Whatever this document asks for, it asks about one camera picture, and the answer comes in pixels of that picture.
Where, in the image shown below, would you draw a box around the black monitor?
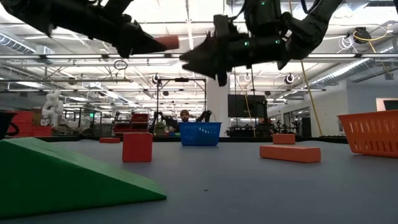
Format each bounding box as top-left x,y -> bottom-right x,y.
227,94 -> 267,118

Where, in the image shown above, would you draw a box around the yellow hanging cable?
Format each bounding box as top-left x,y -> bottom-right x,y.
298,58 -> 325,138

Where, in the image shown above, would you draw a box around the orange plastic basket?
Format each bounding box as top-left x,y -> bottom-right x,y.
337,109 -> 398,159

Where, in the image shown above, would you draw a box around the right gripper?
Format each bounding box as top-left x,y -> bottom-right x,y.
179,14 -> 289,88

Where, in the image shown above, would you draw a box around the orange cylinder block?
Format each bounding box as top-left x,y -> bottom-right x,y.
154,34 -> 180,52

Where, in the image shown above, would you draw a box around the red plastic bin stack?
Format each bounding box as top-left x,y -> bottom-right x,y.
8,110 -> 53,138
113,112 -> 150,136

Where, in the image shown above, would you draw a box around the orange rectangular block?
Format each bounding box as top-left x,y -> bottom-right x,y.
272,133 -> 296,145
259,144 -> 322,164

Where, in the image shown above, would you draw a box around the wall screen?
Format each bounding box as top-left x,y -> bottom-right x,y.
375,97 -> 398,112

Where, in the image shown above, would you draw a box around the white robot figure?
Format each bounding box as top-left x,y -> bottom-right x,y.
41,89 -> 65,127

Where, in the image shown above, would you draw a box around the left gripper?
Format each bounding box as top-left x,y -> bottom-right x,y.
114,13 -> 170,59

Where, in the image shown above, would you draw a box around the black workstation frame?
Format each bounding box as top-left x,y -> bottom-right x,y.
155,77 -> 208,125

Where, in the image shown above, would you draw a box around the blue plastic basket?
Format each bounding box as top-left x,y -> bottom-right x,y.
178,121 -> 223,147

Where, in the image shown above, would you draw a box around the silver ceiling duct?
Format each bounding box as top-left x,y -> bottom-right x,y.
310,39 -> 398,88
0,27 -> 56,56

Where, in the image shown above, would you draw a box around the person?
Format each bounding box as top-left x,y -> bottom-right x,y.
179,109 -> 192,123

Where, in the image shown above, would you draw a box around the green wedge block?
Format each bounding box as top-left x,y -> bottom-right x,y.
0,136 -> 168,219

